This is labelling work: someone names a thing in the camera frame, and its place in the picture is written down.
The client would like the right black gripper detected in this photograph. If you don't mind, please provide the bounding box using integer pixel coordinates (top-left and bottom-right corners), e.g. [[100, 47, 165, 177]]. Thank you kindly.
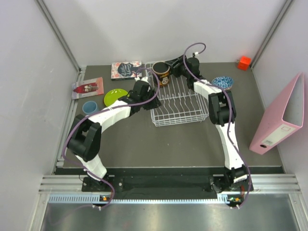
[[164, 56, 190, 79]]

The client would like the black skull mug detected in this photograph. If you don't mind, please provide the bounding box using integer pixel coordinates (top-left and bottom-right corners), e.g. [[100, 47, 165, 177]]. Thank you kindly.
[[152, 62, 171, 87]]

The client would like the green plate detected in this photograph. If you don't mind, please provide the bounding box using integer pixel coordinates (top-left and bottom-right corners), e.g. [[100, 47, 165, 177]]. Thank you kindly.
[[103, 89, 128, 107]]

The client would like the white wire dish rack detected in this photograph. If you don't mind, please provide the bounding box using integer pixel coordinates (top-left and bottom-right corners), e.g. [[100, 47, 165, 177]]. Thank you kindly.
[[151, 75, 209, 127]]

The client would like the red white patterned bowl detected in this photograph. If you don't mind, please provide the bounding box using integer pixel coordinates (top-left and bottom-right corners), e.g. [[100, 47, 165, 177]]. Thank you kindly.
[[211, 76, 234, 90]]

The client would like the light blue cup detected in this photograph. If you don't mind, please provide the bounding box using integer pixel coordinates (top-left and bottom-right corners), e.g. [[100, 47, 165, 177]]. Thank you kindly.
[[82, 101, 99, 115]]

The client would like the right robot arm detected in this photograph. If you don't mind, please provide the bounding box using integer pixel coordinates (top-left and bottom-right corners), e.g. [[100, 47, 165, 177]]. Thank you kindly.
[[166, 56, 249, 193]]

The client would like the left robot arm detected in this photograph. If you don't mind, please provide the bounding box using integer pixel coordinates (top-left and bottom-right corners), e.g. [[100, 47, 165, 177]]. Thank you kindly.
[[65, 77, 161, 191]]

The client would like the dark floral book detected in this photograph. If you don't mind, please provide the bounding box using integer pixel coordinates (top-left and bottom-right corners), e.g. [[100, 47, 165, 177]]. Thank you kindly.
[[111, 61, 142, 81]]

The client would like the red cover booklet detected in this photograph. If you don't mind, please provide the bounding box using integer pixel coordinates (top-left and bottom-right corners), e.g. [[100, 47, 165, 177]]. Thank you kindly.
[[72, 77, 104, 100]]

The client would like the orange cube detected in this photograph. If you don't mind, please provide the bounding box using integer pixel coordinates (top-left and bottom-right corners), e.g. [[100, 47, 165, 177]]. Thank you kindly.
[[237, 56, 251, 71]]

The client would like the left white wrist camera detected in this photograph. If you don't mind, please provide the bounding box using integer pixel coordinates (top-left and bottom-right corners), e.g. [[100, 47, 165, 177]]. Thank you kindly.
[[134, 76, 149, 84]]

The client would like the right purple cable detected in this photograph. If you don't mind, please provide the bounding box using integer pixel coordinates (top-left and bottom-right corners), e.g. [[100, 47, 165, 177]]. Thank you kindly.
[[182, 42, 252, 209]]

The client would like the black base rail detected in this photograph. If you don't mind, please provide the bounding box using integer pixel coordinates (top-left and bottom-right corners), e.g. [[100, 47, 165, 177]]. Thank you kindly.
[[82, 167, 254, 197]]

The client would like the pink ring binder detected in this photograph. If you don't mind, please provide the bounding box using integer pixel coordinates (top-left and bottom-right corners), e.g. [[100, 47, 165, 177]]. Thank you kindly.
[[249, 73, 305, 155]]

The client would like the grey cable duct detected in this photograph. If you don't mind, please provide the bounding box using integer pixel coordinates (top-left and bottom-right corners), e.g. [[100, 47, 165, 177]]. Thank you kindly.
[[48, 194, 230, 204]]

